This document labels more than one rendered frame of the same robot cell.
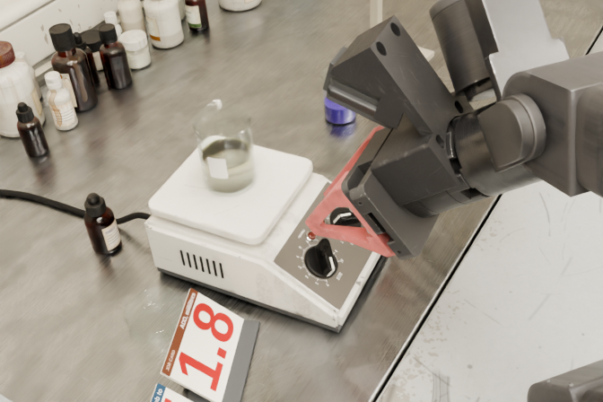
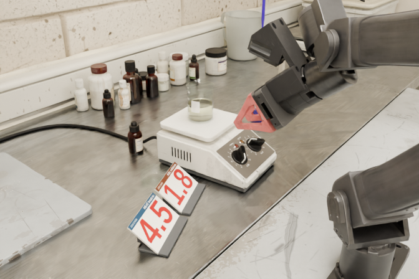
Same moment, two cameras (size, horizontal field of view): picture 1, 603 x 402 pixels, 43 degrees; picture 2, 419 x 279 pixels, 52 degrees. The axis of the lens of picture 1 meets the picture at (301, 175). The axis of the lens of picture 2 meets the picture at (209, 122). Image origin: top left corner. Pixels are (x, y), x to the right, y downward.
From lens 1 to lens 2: 0.23 m
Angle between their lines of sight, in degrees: 15
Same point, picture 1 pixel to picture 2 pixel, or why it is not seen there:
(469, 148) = (310, 71)
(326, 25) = (256, 83)
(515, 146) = (326, 48)
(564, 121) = (346, 33)
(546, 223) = (356, 164)
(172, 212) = (171, 126)
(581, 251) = not seen: hidden behind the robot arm
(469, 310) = (312, 192)
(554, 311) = not seen: hidden behind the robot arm
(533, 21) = (341, 15)
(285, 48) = (235, 89)
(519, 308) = not seen: hidden behind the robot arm
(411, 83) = (286, 43)
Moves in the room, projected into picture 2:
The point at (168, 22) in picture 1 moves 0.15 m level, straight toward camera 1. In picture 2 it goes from (179, 72) to (181, 91)
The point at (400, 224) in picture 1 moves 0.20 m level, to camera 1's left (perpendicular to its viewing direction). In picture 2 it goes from (277, 111) to (140, 106)
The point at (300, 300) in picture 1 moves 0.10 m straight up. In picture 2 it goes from (227, 172) to (227, 121)
